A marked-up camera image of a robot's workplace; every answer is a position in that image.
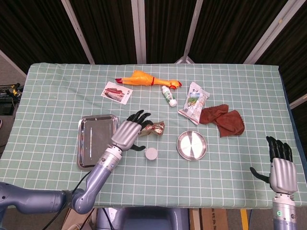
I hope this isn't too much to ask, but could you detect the black floor cable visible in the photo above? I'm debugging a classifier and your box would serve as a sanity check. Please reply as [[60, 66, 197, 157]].
[[102, 207, 113, 230]]

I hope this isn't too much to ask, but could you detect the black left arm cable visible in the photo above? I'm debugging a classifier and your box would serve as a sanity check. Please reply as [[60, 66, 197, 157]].
[[49, 171, 93, 230]]

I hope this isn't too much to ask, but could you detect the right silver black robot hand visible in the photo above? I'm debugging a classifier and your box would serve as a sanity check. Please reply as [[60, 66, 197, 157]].
[[249, 136, 298, 194]]

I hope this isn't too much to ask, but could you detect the gold foil bag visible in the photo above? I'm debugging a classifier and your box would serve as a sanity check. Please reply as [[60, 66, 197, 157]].
[[138, 120, 166, 137]]

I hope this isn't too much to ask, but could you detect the yellow black clamp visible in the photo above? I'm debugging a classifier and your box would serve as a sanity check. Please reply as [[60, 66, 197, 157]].
[[6, 82, 24, 96]]

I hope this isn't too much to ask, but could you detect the grey metal stand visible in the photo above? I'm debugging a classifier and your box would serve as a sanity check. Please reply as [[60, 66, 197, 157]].
[[176, 49, 195, 64]]

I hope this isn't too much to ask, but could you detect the small white green bottle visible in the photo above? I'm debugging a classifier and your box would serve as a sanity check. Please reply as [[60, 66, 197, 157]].
[[161, 85, 178, 107]]

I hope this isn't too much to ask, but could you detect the light wooden board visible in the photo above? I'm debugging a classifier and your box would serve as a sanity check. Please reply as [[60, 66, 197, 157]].
[[189, 208, 201, 230]]

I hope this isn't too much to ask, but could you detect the white partition frame post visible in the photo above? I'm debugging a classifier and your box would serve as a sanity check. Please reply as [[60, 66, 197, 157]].
[[61, 0, 95, 64], [131, 0, 147, 64], [289, 93, 307, 108], [243, 0, 295, 64], [182, 0, 204, 57]]

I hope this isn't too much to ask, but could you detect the yellow rubber chicken toy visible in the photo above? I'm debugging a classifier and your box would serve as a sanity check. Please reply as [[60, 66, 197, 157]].
[[114, 69, 183, 91]]

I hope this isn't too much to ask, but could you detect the green checked tablecloth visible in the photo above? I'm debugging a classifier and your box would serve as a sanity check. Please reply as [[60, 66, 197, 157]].
[[0, 62, 307, 211]]

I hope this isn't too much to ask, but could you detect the open cardboard box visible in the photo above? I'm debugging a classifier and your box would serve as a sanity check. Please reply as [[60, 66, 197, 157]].
[[61, 207, 96, 230]]

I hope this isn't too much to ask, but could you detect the round steel plate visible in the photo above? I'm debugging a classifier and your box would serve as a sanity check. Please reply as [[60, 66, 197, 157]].
[[176, 130, 208, 161]]

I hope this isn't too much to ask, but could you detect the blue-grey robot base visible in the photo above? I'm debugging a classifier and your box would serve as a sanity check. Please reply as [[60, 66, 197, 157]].
[[95, 207, 190, 230]]

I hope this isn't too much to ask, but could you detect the photo postcard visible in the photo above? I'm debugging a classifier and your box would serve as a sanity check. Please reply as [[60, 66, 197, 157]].
[[100, 81, 133, 105]]

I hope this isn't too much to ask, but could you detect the white green snack bag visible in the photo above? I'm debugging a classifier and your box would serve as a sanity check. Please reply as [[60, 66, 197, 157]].
[[177, 81, 211, 125]]

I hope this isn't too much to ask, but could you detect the black electronic box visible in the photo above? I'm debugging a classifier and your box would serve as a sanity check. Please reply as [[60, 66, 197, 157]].
[[0, 102, 14, 115]]

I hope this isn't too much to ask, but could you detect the rectangular steel tray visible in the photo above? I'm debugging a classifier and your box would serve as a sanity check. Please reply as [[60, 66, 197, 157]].
[[76, 114, 120, 171]]

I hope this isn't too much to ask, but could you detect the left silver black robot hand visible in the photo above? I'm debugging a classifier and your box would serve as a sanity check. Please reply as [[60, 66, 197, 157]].
[[110, 109, 152, 152]]

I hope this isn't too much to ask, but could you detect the brown cloth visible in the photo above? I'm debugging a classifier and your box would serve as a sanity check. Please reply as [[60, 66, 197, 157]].
[[199, 103, 245, 138]]

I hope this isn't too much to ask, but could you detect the printed cardboard box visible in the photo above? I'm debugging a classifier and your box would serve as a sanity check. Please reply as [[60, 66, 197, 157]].
[[201, 207, 228, 230]]

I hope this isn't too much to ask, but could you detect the small white round cap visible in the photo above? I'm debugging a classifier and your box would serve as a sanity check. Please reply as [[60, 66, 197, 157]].
[[144, 148, 158, 161]]

